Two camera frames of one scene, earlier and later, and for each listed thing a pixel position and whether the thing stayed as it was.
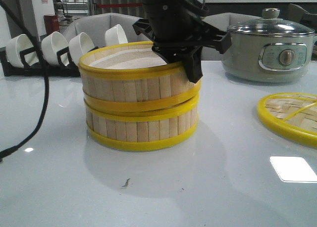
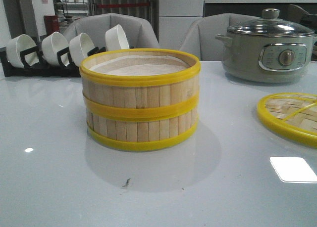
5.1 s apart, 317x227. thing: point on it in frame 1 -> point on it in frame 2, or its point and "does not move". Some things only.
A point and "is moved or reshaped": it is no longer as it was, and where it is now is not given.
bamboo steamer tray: [130, 76] is moved or reshaped
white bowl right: [115, 35] does not move
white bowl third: [79, 44] does not move
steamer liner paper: [126, 56] -> [140, 66]
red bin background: [51, 23] does not move
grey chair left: [96, 27] does not move
